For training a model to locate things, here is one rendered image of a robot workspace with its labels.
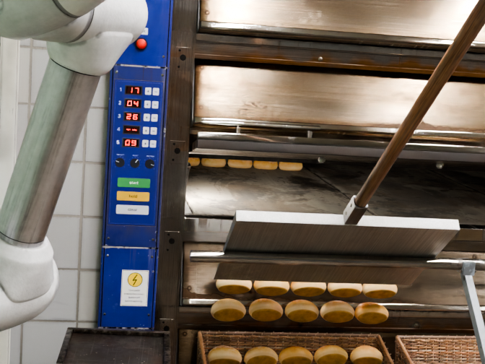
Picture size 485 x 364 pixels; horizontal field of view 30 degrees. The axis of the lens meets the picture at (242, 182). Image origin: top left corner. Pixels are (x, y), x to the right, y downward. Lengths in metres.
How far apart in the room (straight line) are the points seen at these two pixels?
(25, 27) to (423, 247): 1.20
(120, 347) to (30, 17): 1.14
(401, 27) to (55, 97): 1.24
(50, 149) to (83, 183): 0.82
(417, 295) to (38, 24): 1.62
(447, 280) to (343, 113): 0.62
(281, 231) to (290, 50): 0.62
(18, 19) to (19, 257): 0.50
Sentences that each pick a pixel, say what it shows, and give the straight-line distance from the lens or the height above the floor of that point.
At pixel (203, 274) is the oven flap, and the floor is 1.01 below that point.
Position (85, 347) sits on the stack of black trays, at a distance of 2.43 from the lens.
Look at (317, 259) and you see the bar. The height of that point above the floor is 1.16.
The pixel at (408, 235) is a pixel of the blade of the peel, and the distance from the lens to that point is 2.25.
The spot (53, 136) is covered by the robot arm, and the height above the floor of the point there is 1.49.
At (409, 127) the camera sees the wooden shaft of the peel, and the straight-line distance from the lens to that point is 1.80.
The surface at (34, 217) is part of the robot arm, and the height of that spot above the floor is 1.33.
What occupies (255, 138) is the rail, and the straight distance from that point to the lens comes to 2.43.
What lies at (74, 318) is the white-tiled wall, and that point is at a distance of 2.65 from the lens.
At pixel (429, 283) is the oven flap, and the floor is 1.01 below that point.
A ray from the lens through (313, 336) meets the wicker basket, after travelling 2.71.
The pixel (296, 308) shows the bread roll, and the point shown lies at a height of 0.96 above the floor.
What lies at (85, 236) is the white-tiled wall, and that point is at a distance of 2.58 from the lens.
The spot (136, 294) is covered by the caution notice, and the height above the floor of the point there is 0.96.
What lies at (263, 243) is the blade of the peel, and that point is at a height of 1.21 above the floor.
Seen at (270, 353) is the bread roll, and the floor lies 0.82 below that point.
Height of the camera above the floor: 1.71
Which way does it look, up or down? 9 degrees down
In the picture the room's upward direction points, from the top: 4 degrees clockwise
